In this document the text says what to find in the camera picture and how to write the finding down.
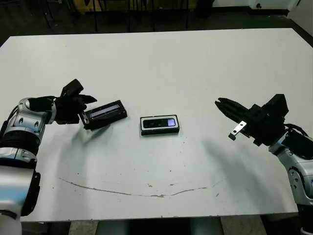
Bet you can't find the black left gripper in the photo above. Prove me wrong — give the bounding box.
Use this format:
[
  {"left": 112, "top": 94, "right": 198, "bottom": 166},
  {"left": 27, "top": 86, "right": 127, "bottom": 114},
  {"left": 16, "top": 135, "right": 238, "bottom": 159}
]
[{"left": 54, "top": 94, "right": 98, "bottom": 125}]

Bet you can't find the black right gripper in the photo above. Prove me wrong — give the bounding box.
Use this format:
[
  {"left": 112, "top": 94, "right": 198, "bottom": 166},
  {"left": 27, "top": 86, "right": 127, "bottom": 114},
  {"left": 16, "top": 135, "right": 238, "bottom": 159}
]
[{"left": 214, "top": 97, "right": 287, "bottom": 147}]

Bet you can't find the black box lid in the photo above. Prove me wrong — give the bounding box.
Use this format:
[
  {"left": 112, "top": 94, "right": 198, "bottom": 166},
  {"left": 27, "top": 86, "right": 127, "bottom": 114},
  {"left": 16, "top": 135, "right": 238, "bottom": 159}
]
[{"left": 82, "top": 99, "right": 129, "bottom": 131}]

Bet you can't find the black device with screen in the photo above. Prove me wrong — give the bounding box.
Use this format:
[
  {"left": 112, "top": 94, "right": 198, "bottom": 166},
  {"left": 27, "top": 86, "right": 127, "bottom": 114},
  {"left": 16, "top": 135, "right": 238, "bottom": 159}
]
[{"left": 139, "top": 114, "right": 182, "bottom": 137}]

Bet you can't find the black mesh office chair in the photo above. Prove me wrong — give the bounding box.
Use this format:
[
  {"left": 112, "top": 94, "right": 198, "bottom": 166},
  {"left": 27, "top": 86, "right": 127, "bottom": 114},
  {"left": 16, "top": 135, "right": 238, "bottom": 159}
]
[{"left": 92, "top": 0, "right": 132, "bottom": 32}]

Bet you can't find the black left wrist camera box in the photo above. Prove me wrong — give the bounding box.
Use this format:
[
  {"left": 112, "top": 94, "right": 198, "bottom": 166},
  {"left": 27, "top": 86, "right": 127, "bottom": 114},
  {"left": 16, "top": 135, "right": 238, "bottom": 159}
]
[{"left": 61, "top": 78, "right": 85, "bottom": 98}]

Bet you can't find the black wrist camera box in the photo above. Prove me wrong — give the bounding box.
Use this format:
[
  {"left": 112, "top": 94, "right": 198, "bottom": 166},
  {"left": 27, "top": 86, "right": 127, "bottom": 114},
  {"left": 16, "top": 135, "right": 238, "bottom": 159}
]
[
  {"left": 61, "top": 78, "right": 85, "bottom": 98},
  {"left": 264, "top": 94, "right": 290, "bottom": 118}
]

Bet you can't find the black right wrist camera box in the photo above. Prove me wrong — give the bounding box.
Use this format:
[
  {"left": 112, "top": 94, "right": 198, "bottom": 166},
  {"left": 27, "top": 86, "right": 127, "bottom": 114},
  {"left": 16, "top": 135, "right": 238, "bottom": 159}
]
[{"left": 264, "top": 94, "right": 290, "bottom": 118}]

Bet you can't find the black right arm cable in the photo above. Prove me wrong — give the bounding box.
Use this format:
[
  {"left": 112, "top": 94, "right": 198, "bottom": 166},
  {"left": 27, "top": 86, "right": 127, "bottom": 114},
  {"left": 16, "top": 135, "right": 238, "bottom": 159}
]
[{"left": 285, "top": 123, "right": 310, "bottom": 138}]

